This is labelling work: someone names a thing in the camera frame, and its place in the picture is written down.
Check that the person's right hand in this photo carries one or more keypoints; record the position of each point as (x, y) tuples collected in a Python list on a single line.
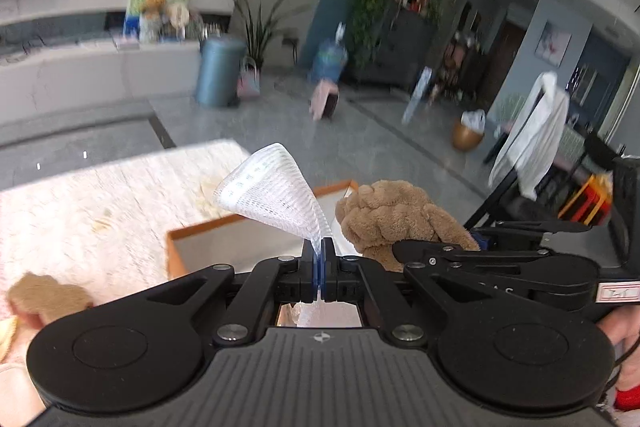
[(627, 342)]

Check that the long leaf potted plant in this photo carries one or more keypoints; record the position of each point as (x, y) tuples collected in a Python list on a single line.
[(260, 32)]

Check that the framed wall picture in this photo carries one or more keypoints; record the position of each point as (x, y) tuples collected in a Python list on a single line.
[(552, 41)]

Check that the pink gift bag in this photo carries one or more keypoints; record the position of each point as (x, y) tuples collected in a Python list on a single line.
[(248, 82)]

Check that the orange rimmed cardboard box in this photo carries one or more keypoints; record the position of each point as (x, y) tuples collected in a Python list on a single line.
[(200, 252)]

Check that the blue white packet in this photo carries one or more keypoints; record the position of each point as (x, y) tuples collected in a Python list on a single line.
[(131, 27)]

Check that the brown loofah sponge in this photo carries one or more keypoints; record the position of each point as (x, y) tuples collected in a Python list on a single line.
[(47, 297)]

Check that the white plastic bag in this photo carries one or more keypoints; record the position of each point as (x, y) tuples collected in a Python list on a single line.
[(473, 119)]

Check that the blue white patterned board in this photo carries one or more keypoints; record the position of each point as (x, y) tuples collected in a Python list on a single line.
[(417, 94)]

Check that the cream patterned blanket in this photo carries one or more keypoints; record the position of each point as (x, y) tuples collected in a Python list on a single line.
[(100, 217)]

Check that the black chair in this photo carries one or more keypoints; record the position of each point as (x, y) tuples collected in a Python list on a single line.
[(597, 152)]

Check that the white marble bench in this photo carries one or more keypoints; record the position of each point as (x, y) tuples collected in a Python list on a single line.
[(90, 72)]

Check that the wall socket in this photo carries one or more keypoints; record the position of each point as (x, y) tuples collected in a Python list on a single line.
[(291, 41)]

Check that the brown curly plush toy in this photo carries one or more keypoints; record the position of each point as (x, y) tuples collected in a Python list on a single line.
[(385, 217)]

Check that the blue grey trash can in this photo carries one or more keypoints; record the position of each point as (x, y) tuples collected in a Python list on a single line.
[(219, 72)]

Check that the bushy green plant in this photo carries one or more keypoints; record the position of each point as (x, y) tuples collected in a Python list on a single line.
[(370, 7)]

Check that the dark cabinet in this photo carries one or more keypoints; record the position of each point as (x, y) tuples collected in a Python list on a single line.
[(407, 47)]

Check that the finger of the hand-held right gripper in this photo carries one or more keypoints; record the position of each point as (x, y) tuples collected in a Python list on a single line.
[(425, 252), (525, 227)]

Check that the yellow cloth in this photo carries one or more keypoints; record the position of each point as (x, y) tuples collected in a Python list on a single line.
[(7, 339)]

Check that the orange plastic crate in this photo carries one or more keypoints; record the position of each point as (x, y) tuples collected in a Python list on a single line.
[(587, 199)]

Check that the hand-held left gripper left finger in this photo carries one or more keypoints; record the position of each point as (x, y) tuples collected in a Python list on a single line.
[(315, 272)]

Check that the gold basket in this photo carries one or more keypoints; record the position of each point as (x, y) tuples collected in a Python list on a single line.
[(467, 138)]

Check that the blue water jug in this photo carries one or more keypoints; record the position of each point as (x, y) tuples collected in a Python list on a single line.
[(329, 59)]

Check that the white draped cloth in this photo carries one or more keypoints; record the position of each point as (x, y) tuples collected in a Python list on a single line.
[(542, 127)]

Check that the light brown teddy bear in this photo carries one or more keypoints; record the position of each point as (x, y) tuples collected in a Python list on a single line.
[(154, 7)]

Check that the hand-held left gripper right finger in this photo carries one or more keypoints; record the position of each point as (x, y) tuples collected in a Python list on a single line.
[(328, 272)]

